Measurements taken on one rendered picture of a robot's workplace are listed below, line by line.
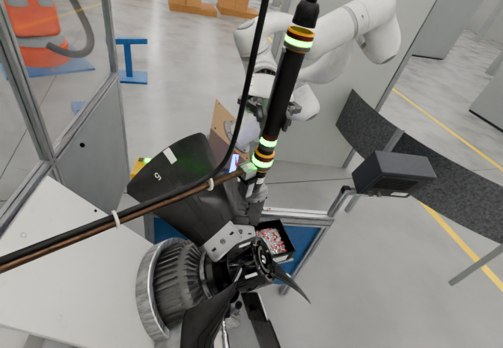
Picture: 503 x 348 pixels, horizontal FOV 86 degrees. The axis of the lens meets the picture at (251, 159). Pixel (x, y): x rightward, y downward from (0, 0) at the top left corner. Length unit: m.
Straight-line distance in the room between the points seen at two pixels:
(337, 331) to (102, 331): 1.68
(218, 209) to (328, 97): 2.17
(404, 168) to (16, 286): 1.21
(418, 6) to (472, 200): 1.50
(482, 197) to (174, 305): 2.08
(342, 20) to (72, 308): 0.85
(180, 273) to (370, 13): 0.80
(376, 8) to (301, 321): 1.79
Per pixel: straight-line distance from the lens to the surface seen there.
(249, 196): 0.62
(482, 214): 2.45
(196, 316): 0.43
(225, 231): 0.68
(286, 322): 2.02
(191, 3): 8.11
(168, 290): 0.73
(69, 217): 0.68
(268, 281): 0.69
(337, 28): 0.78
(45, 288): 0.63
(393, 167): 1.22
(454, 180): 2.32
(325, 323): 2.12
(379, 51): 0.97
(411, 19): 2.70
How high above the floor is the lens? 1.82
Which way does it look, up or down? 39 degrees down
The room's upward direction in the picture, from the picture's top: 15 degrees clockwise
